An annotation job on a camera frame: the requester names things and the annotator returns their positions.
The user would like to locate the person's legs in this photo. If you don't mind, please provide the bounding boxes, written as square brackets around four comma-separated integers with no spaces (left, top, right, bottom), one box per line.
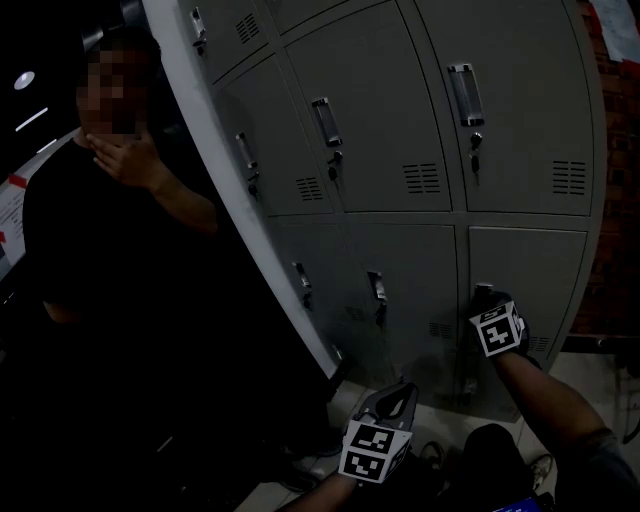
[434,423,532,512]

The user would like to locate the person's shoe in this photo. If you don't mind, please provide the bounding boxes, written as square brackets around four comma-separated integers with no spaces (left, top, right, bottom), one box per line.
[418,441,447,472]
[291,453,332,484]
[528,453,557,492]

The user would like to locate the person's right shoe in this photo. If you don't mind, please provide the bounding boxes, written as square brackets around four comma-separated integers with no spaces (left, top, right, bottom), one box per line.
[528,453,557,492]

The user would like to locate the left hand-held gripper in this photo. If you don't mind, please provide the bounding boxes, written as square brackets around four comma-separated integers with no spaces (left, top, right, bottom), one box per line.
[338,382,420,485]

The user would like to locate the strip ceiling light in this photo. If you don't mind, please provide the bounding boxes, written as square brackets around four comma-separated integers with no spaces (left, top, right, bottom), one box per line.
[14,106,50,132]

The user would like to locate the white paper sheet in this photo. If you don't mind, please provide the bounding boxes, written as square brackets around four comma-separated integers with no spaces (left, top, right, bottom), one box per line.
[585,0,640,64]

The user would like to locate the black device with blue screen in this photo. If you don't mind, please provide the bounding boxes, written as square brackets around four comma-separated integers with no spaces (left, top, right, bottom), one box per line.
[492,494,544,512]

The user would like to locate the person's right forearm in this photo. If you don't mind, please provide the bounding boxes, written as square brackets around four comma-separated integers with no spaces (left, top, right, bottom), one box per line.
[491,349,621,454]

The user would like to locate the white notice board red corners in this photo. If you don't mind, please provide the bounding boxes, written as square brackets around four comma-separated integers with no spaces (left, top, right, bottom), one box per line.
[0,171,29,282]

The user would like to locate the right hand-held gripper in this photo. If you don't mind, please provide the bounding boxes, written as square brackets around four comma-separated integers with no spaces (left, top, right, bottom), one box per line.
[468,288,532,359]

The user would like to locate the grey locker door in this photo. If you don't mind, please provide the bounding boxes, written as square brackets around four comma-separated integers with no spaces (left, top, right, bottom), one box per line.
[466,224,590,364]

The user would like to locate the person's left shoe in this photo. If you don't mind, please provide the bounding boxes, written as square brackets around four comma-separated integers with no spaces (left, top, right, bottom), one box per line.
[418,441,447,472]

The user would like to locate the person's left forearm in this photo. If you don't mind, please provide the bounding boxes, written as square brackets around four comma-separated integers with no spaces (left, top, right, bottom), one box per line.
[277,472,359,512]

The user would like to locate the grey metal locker cabinet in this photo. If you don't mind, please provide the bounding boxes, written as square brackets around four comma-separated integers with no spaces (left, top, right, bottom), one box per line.
[142,0,609,425]

